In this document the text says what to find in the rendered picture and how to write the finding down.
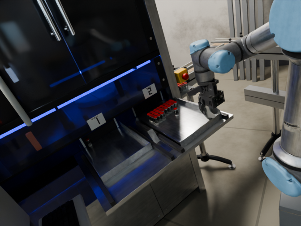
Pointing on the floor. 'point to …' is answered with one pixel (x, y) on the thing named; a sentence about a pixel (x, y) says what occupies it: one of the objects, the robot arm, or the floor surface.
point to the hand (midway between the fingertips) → (209, 117)
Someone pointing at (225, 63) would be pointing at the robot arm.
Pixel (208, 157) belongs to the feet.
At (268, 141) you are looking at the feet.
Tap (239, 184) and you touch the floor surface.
